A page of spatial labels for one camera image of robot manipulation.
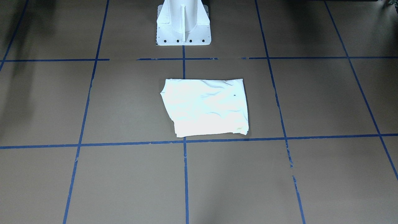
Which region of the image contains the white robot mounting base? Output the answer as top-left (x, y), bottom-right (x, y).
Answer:
top-left (155, 0), bottom-right (212, 46)

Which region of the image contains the cream long-sleeve shirt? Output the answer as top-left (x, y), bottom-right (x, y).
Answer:
top-left (160, 78), bottom-right (250, 138)

